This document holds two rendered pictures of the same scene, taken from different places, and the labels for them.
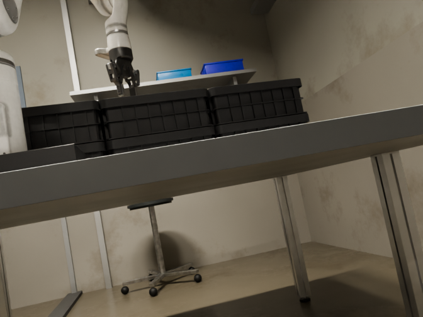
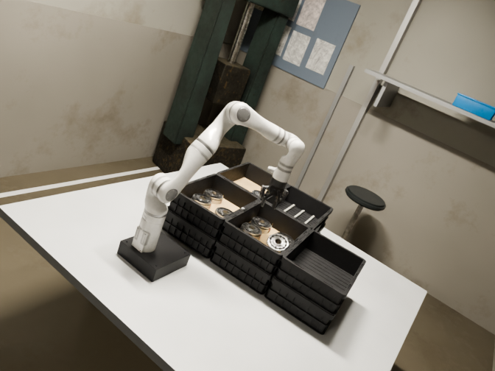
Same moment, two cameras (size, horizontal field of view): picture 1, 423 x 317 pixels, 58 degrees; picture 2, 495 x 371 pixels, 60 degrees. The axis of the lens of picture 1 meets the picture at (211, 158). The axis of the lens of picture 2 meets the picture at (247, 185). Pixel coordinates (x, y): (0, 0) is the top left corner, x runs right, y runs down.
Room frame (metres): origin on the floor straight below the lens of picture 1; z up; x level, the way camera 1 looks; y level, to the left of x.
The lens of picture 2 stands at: (-0.34, -0.76, 1.80)
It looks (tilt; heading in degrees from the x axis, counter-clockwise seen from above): 22 degrees down; 36
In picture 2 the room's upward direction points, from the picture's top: 22 degrees clockwise
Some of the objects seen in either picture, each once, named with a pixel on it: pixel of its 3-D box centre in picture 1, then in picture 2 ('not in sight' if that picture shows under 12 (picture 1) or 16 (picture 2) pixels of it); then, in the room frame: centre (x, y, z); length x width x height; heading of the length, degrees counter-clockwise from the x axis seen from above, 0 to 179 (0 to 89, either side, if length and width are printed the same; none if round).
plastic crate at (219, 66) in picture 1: (222, 72); not in sight; (3.38, -0.24, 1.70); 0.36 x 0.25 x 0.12; 101
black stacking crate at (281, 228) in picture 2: (152, 131); (265, 235); (1.20, 0.17, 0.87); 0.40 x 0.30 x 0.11; 16
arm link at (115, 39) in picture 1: (114, 44); (281, 171); (1.22, 0.24, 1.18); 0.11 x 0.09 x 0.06; 62
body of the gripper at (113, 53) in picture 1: (122, 63); (276, 185); (1.21, 0.23, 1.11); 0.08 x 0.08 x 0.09
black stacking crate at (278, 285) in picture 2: (245, 150); (311, 288); (1.29, -0.12, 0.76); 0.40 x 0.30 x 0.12; 16
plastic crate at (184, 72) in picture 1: (174, 78); (475, 106); (3.30, 0.19, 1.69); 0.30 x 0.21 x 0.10; 101
